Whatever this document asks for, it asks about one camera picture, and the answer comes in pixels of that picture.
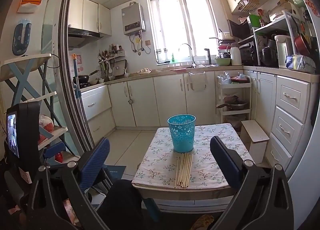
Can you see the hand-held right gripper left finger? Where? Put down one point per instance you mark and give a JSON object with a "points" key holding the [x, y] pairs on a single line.
{"points": [[95, 162]]}

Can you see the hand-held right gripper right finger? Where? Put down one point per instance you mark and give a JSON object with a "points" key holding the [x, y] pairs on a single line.
{"points": [[225, 165]]}

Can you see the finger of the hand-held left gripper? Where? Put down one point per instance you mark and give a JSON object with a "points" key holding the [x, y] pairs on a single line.
{"points": [[53, 148]]}

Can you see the bundle of wooden chopsticks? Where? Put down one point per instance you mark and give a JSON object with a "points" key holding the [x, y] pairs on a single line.
{"points": [[183, 170]]}

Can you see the blue perforated plastic basket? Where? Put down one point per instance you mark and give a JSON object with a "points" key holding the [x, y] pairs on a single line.
{"points": [[182, 137]]}

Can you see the floral tablecloth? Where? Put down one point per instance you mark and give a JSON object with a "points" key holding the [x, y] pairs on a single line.
{"points": [[202, 172]]}

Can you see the dark blue book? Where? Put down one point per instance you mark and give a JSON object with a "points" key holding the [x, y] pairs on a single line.
{"points": [[117, 172]]}

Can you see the white step stool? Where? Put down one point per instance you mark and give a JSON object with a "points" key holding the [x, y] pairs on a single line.
{"points": [[255, 135]]}

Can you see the person's dark trouser leg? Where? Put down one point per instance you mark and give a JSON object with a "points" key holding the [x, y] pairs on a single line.
{"points": [[120, 205]]}

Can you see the white drawers under stove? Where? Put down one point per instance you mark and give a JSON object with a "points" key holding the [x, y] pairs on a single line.
{"points": [[96, 110]]}

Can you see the blue and white folding shelf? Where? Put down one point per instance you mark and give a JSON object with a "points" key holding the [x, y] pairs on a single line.
{"points": [[23, 76]]}

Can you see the lidded frying pan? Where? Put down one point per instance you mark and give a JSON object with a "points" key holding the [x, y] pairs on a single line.
{"points": [[233, 105]]}

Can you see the brown slipper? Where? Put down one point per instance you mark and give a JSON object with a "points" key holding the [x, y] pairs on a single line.
{"points": [[202, 222]]}

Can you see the mop with orange tip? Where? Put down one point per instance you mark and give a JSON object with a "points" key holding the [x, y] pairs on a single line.
{"points": [[78, 87]]}

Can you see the black wok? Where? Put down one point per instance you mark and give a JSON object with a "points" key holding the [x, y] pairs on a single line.
{"points": [[83, 78]]}

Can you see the white two-door base cabinet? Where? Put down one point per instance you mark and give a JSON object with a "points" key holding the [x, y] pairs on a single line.
{"points": [[265, 100]]}

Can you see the white three-drawer unit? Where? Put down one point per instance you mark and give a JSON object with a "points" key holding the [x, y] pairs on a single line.
{"points": [[287, 117]]}

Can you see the white rolling storage cart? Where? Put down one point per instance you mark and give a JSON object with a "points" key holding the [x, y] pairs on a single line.
{"points": [[246, 87]]}

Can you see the white cabinet under window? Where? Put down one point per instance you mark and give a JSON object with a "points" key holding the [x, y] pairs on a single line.
{"points": [[160, 100]]}

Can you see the green bowl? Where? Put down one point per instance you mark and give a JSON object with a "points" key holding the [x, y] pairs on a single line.
{"points": [[222, 61]]}

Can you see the plate of food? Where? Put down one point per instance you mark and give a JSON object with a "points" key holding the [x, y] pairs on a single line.
{"points": [[145, 70]]}

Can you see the white thermos jug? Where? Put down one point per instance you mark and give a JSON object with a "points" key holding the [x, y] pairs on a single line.
{"points": [[235, 56]]}

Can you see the range hood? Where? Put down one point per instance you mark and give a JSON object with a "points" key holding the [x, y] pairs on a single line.
{"points": [[82, 35]]}

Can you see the chrome kitchen faucet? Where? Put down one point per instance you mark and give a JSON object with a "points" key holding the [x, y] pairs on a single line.
{"points": [[191, 52]]}

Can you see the white electric kettle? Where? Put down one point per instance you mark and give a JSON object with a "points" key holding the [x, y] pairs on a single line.
{"points": [[282, 51]]}

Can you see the blue and white food bag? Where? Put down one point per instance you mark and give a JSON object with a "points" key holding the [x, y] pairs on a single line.
{"points": [[302, 63]]}

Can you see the black microwave oven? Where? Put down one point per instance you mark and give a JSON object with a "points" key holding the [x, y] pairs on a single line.
{"points": [[238, 28]]}

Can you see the red pot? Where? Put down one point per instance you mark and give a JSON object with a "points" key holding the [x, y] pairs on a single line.
{"points": [[301, 44]]}

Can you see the white framed window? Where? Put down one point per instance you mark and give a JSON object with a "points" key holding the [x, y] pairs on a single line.
{"points": [[181, 27]]}

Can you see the white countertop shelf rack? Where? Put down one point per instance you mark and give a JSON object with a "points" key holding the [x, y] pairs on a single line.
{"points": [[272, 26]]}

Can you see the blue wall holder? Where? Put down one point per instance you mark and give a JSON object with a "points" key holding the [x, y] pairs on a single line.
{"points": [[22, 36]]}

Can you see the metal sliding door frame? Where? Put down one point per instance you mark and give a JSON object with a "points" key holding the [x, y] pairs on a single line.
{"points": [[67, 44]]}

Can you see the wall utensil rack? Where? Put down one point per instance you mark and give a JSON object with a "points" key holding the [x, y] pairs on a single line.
{"points": [[110, 57]]}

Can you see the white upper wall cabinets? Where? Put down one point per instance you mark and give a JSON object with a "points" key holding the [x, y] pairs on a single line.
{"points": [[90, 17]]}

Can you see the grey wall water heater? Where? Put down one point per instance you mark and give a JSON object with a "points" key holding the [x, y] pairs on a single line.
{"points": [[132, 18]]}

